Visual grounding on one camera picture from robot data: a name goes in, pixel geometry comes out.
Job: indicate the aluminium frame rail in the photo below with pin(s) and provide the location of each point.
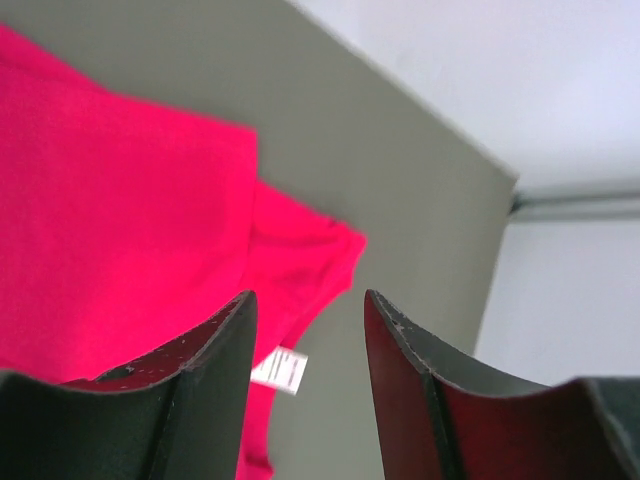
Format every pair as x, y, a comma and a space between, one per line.
616, 206

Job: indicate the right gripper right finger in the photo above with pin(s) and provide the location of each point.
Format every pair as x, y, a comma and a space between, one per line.
442, 414

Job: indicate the red t shirt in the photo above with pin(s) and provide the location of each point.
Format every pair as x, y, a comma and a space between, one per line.
125, 224

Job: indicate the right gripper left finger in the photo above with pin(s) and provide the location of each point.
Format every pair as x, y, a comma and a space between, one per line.
174, 413

